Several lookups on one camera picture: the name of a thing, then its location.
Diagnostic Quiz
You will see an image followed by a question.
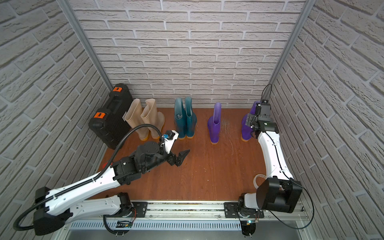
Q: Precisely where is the teal rain boot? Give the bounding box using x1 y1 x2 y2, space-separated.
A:
185 97 197 139
174 98 187 140

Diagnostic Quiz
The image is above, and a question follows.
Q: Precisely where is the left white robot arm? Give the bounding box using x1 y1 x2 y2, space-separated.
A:
13 142 190 236

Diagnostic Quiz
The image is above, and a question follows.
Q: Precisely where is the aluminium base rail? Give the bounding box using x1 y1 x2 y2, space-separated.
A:
64 200 308 223

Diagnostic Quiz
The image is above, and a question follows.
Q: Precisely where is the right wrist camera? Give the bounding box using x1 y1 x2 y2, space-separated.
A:
259 103 271 117

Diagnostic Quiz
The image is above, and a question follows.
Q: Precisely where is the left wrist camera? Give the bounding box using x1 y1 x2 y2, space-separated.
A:
163 130 179 154

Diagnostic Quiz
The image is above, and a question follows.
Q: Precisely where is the beige rain boot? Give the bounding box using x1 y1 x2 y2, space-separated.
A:
139 99 165 141
123 99 149 141

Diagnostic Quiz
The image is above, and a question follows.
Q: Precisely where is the clear tape roll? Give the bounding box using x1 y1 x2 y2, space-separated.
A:
253 174 267 190

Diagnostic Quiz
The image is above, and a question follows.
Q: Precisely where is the black plastic tool case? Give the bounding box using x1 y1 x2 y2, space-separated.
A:
89 83 133 150

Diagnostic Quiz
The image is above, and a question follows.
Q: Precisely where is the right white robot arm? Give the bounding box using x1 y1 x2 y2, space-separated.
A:
238 100 303 213

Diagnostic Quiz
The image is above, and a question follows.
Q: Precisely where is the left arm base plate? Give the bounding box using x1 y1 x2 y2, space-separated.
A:
107 202 148 218

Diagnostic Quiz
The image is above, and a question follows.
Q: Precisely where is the left black corrugated cable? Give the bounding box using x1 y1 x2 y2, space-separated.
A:
12 123 163 232

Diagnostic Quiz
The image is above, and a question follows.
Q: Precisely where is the purple rain boot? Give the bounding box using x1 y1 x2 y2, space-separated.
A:
242 101 260 142
208 103 222 144

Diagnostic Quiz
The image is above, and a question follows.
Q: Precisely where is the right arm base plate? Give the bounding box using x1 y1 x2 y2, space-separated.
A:
224 202 265 220

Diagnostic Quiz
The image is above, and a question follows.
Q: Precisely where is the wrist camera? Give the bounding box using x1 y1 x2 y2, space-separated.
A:
163 130 179 154
259 103 271 117

